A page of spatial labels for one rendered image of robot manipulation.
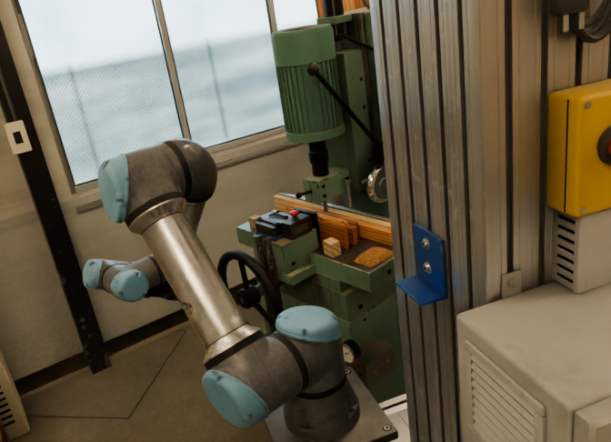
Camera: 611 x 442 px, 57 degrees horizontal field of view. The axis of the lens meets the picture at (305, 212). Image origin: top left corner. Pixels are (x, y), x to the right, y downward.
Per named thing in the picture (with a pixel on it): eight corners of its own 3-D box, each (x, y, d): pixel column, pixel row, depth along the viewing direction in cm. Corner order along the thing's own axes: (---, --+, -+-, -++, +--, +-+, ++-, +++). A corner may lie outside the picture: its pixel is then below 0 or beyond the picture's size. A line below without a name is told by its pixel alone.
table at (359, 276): (215, 253, 187) (211, 236, 184) (284, 221, 205) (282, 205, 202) (347, 309, 143) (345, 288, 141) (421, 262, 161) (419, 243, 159)
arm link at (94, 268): (90, 293, 135) (77, 286, 142) (133, 295, 143) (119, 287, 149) (95, 260, 136) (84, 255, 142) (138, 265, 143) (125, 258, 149)
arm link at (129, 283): (157, 260, 134) (138, 252, 142) (114, 279, 128) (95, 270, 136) (166, 289, 136) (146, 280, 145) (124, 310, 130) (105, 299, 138)
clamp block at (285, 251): (255, 262, 169) (250, 235, 166) (289, 246, 177) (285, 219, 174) (287, 276, 158) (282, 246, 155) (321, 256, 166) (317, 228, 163)
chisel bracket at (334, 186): (305, 205, 176) (301, 178, 173) (336, 190, 184) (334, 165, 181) (322, 208, 170) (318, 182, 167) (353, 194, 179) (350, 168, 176)
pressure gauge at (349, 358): (339, 364, 160) (336, 340, 157) (349, 357, 162) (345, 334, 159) (355, 373, 155) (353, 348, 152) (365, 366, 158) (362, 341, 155)
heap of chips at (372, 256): (352, 261, 154) (351, 255, 154) (375, 246, 160) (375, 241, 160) (371, 267, 149) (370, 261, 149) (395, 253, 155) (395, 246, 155)
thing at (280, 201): (275, 209, 200) (273, 195, 198) (279, 206, 201) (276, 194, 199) (411, 247, 157) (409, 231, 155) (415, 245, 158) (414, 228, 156)
